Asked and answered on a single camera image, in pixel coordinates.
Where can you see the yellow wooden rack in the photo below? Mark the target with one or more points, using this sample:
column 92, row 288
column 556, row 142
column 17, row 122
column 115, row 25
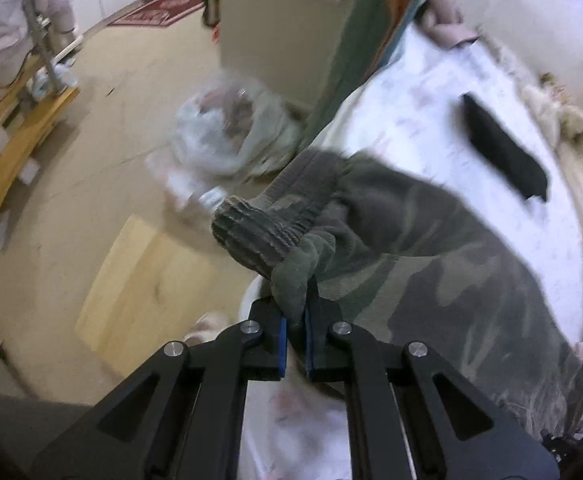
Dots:
column 11, row 145

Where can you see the camouflage green pants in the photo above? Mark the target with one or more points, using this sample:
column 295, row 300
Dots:
column 411, row 240

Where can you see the white printed bed sheet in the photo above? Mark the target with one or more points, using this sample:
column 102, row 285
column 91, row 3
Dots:
column 421, row 125

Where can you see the pink crumpled cloth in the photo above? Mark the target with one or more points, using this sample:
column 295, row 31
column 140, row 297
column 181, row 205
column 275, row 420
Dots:
column 444, row 15

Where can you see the red patterned rug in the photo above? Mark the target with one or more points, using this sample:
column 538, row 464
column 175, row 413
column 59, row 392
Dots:
column 164, row 7

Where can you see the black sock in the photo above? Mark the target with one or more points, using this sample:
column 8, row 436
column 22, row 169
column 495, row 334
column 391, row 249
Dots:
column 504, row 147

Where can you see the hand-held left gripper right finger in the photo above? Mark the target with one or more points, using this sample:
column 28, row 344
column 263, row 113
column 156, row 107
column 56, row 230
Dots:
column 309, row 345

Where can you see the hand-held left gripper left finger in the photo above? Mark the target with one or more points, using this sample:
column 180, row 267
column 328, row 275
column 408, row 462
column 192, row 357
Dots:
column 282, row 342

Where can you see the green orange mat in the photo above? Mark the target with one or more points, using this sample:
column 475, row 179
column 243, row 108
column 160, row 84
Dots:
column 366, row 40

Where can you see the light wooden board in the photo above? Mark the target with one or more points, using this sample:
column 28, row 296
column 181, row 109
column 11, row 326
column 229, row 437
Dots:
column 146, row 290

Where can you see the beige cabinet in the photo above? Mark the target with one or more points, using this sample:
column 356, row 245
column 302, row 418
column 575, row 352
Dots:
column 276, row 25

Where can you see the clear plastic bag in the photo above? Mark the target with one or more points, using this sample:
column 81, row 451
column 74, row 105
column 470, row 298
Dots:
column 231, row 130

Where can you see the beige fluffy blanket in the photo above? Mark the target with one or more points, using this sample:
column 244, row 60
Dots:
column 571, row 130

